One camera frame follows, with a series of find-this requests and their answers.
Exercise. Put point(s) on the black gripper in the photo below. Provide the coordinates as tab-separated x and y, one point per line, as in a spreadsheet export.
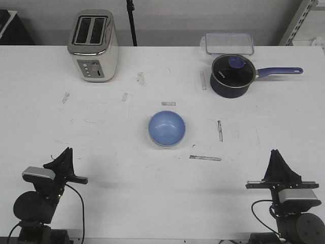
293	180
63	165

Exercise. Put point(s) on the green bowl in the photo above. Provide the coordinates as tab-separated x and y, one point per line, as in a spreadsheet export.
166	146

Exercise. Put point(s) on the blue bowl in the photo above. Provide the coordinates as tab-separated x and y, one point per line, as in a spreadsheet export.
166	127

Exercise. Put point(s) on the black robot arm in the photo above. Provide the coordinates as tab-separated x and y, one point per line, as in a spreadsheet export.
294	223
35	209

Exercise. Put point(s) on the dark blue saucepan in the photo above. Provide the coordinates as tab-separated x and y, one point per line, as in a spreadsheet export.
235	92

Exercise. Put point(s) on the glass pot lid blue knob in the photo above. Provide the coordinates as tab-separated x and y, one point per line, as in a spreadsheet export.
233	70

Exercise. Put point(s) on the cream and chrome toaster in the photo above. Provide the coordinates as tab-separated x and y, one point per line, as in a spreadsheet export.
93	45

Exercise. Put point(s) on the clear plastic food container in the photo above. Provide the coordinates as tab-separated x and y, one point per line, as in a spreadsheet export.
214	45

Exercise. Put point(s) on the white metal shelf upright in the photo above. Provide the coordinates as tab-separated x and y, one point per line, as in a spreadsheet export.
300	15

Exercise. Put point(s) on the black tripod pole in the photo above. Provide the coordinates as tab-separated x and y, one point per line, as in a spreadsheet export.
130	8

